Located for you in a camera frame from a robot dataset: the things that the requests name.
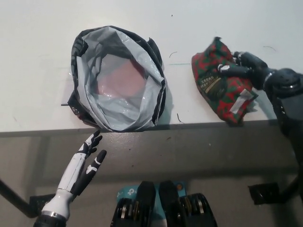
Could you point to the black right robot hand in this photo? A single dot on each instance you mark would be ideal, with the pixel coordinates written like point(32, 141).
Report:
point(255, 68)

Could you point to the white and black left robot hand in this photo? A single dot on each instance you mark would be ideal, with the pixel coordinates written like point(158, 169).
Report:
point(71, 177)

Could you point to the red green coffee bean bag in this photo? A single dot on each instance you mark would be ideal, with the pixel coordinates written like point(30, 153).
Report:
point(227, 99)

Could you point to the black plastic bag grey inside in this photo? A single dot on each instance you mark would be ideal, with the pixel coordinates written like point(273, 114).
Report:
point(118, 111)

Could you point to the red item inside bag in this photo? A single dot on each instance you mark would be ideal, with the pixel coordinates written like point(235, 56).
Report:
point(123, 80)

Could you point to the black table leg bar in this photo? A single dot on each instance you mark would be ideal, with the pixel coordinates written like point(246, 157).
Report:
point(14, 198)

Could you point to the clear tape patch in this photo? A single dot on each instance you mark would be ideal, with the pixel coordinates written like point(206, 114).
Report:
point(68, 89)

